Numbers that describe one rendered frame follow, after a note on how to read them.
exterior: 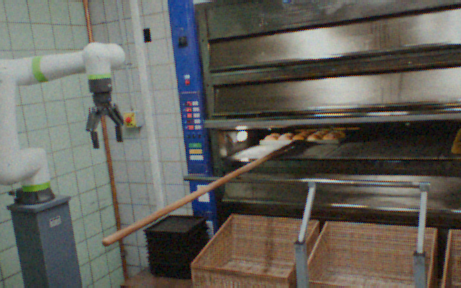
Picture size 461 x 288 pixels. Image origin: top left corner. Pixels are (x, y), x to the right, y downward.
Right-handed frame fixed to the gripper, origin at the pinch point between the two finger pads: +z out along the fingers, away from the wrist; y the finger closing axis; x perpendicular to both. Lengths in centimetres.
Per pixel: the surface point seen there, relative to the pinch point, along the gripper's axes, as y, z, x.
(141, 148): -97, 22, -66
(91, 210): -74, 60, -96
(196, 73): -94, -23, -15
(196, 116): -94, 2, -18
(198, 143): -94, 18, -19
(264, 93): -98, -9, 26
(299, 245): -37, 52, 65
